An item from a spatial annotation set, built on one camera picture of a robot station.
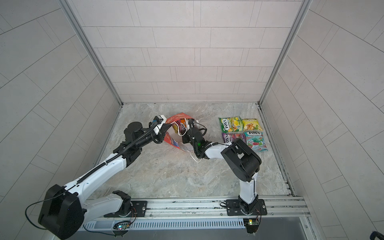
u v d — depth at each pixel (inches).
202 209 28.5
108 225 27.1
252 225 26.7
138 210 27.5
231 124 40.0
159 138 26.5
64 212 14.9
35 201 14.5
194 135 27.0
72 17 29.1
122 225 25.3
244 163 19.2
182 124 35.9
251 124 38.5
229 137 36.9
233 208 27.9
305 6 27.9
